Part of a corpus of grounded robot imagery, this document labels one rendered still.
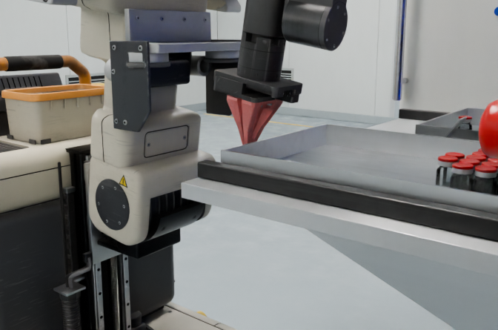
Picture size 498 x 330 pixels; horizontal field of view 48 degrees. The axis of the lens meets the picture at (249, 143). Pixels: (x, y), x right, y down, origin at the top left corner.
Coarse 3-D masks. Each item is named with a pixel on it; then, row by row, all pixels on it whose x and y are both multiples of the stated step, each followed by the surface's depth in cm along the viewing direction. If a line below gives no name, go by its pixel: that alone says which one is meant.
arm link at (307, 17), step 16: (304, 0) 64; (320, 0) 63; (336, 0) 63; (288, 16) 65; (304, 16) 64; (320, 16) 62; (336, 16) 64; (288, 32) 65; (304, 32) 64; (320, 32) 63; (336, 32) 65; (320, 48) 65
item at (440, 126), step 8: (456, 112) 103; (464, 112) 107; (472, 112) 108; (480, 112) 107; (432, 120) 93; (440, 120) 97; (448, 120) 100; (456, 120) 104; (472, 120) 108; (416, 128) 89; (424, 128) 88; (432, 128) 87; (440, 128) 86; (448, 128) 86; (472, 128) 104; (456, 136) 85; (464, 136) 84; (472, 136) 84
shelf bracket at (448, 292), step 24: (336, 240) 65; (360, 264) 64; (384, 264) 62; (408, 264) 60; (432, 264) 58; (408, 288) 60; (432, 288) 59; (456, 288) 57; (480, 288) 55; (432, 312) 59; (456, 312) 57; (480, 312) 56
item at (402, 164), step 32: (320, 128) 87; (352, 128) 86; (224, 160) 69; (256, 160) 66; (288, 160) 64; (320, 160) 78; (352, 160) 78; (384, 160) 78; (416, 160) 78; (384, 192) 56; (416, 192) 54; (448, 192) 52
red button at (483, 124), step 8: (488, 104) 37; (496, 104) 36; (488, 112) 36; (496, 112) 36; (480, 120) 37; (488, 120) 36; (496, 120) 36; (480, 128) 37; (488, 128) 36; (496, 128) 36; (480, 136) 37; (488, 136) 36; (496, 136) 36; (480, 144) 37; (488, 144) 36; (496, 144) 36; (488, 152) 37; (496, 152) 36
